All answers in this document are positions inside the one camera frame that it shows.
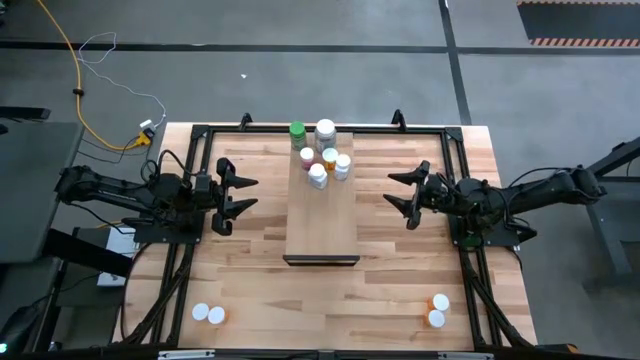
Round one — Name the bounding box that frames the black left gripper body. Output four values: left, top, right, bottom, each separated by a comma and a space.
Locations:
194, 173, 232, 215

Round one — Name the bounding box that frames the black aluminium table frame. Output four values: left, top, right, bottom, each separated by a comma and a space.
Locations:
112, 108, 539, 351

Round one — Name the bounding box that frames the large clear green-label bottle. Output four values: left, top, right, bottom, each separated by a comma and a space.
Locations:
313, 118, 338, 155

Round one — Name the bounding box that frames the grey metal stand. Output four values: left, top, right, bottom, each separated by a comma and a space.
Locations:
582, 137, 640, 281

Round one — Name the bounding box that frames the white plastic medicine bottle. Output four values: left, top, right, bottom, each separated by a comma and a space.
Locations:
333, 153, 353, 182
307, 162, 329, 191

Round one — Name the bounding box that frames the grey desk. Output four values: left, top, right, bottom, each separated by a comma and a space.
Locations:
0, 119, 85, 265

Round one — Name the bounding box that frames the white cable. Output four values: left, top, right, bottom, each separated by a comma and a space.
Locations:
77, 32, 169, 129

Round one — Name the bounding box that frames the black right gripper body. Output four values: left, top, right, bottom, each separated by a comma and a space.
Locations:
417, 177, 449, 214

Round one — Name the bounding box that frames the yellow cable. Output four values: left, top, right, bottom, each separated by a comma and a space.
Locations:
34, 0, 154, 151

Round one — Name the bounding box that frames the green cap medicine bottle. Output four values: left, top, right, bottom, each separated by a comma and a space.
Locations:
288, 120, 308, 152

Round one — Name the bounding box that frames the wooden shelf with black frame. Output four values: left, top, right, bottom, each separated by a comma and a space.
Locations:
282, 130, 361, 267

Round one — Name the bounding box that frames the black mat with striped edge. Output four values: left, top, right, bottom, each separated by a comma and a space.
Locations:
517, 0, 640, 49

